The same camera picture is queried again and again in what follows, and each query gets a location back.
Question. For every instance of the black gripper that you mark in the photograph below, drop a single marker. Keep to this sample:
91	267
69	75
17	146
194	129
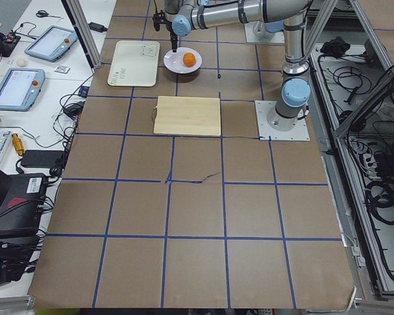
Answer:
173	37

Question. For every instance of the orange fruit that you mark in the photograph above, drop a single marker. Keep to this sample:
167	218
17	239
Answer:
189	59

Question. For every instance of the cream bear tray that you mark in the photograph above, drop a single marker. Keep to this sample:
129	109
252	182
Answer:
134	64

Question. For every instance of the white round plate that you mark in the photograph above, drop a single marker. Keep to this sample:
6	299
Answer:
173	61

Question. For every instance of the wooden cutting board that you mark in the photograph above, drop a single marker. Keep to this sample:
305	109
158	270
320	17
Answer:
190	116

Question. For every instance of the black power adapter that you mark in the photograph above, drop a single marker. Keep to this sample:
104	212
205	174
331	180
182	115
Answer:
97	27

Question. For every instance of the small card packet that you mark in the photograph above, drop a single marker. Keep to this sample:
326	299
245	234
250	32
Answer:
62	69

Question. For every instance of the far blue teach pendant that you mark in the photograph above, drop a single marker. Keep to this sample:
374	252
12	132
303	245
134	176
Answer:
52	44

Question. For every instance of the blue teach pendant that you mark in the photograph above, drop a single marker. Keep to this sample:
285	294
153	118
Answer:
52	44
20	88

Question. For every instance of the black scissors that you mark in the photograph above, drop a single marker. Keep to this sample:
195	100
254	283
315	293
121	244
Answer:
45	14

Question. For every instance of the small cream ball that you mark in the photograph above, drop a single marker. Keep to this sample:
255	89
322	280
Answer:
21	63

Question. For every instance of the near blue teach pendant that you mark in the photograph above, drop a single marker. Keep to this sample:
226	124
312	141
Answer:
20	88

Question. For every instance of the black power brick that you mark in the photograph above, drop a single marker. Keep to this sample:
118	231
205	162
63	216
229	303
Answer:
41	158

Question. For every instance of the brass cylinder tool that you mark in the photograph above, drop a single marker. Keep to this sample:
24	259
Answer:
17	144

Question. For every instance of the black computer box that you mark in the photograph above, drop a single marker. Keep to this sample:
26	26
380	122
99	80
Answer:
20	198

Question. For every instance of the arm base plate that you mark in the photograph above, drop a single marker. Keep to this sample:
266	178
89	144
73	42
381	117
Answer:
272	126
251	38

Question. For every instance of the aluminium frame post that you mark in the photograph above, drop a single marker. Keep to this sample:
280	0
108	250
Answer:
78	21

